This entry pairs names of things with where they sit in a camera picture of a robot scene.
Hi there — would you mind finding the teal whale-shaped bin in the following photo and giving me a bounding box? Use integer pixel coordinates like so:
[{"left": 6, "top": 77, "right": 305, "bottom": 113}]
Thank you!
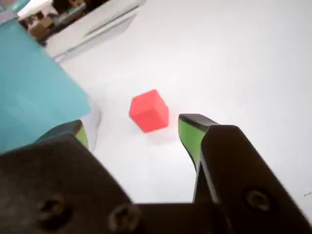
[{"left": 0, "top": 0, "right": 102, "bottom": 156}]

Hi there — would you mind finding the silver desk cable grommet plate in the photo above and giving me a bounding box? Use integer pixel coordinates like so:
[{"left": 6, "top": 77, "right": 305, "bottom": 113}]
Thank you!
[{"left": 46, "top": 4, "right": 147, "bottom": 63}]

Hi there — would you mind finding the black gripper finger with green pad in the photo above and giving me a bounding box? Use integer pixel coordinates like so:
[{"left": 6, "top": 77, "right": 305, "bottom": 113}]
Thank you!
[
  {"left": 177, "top": 113, "right": 312, "bottom": 234},
  {"left": 0, "top": 119, "right": 147, "bottom": 234}
]

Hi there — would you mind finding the brown cardboard box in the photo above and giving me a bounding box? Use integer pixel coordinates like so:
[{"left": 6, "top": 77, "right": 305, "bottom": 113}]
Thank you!
[{"left": 28, "top": 16, "right": 54, "bottom": 41}]

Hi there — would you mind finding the red lego block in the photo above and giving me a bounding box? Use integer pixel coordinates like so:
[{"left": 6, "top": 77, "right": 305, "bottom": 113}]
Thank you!
[{"left": 128, "top": 89, "right": 170, "bottom": 134}]

